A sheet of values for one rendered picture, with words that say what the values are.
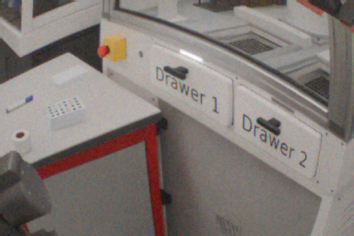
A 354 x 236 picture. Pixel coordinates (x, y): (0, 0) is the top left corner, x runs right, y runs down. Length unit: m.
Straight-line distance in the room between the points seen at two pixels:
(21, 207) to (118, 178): 1.09
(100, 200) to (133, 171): 0.14
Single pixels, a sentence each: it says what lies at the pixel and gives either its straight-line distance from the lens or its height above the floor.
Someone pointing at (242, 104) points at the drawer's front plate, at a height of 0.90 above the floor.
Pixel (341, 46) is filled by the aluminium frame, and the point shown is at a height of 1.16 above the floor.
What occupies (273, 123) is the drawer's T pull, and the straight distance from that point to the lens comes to 1.13.
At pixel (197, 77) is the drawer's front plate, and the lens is 1.33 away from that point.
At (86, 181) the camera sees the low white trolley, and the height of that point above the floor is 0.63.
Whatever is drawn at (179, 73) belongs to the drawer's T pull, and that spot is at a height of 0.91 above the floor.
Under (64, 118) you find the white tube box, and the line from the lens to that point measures 1.45.
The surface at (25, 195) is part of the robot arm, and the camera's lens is 0.45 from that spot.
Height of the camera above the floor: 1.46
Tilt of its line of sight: 29 degrees down
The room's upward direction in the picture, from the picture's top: 2 degrees counter-clockwise
